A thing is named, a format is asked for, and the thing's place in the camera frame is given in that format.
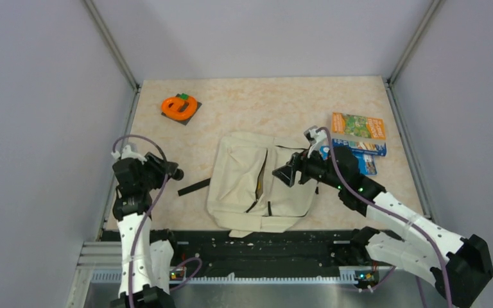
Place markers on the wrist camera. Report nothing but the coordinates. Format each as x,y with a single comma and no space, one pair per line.
128,152
316,137

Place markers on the blue book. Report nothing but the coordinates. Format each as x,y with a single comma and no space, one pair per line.
365,152

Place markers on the cream canvas backpack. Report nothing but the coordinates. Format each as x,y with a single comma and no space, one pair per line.
243,196

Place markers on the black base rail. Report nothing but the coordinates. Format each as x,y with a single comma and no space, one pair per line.
292,254

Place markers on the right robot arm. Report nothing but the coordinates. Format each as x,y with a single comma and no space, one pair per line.
458,267

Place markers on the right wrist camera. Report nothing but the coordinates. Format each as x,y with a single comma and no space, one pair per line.
316,137

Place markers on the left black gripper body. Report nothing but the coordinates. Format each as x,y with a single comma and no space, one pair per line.
153,172

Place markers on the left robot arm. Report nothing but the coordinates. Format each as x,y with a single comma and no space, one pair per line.
145,264

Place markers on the orange green book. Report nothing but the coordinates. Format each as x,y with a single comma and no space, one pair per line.
358,126

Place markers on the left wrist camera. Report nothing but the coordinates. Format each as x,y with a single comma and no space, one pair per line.
128,152

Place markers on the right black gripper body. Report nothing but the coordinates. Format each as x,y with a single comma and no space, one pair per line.
312,168

